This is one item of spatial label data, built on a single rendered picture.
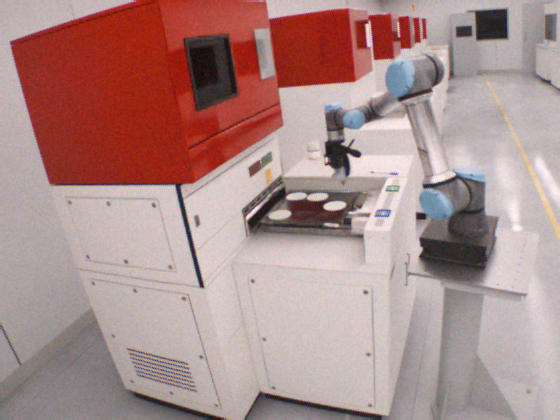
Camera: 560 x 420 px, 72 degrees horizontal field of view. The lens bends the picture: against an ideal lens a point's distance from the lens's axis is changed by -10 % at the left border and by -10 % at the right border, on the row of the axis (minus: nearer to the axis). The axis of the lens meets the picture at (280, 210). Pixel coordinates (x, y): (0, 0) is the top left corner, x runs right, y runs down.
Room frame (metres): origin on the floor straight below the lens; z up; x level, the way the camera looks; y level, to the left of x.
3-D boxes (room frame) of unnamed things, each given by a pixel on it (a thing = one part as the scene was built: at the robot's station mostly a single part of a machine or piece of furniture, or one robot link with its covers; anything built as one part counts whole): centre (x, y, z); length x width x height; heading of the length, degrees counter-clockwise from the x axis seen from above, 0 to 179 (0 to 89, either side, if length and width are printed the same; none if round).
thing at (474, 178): (1.32, -0.66, 1.07); 0.13 x 0.12 x 0.14; 117
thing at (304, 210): (1.79, -0.14, 0.90); 0.34 x 0.34 x 0.01; 65
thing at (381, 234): (1.57, -0.44, 0.89); 0.55 x 0.09 x 0.14; 155
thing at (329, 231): (1.65, -0.14, 0.84); 0.50 x 0.02 x 0.03; 65
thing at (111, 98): (1.84, 0.43, 1.52); 0.81 x 0.75 x 0.59; 155
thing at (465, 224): (1.32, -0.67, 0.96); 0.15 x 0.15 x 0.10
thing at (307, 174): (2.09, -0.39, 0.89); 0.62 x 0.35 x 0.14; 65
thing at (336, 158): (1.76, -0.27, 1.13); 0.09 x 0.08 x 0.12; 116
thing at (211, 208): (1.71, 0.15, 1.02); 0.82 x 0.03 x 0.40; 155
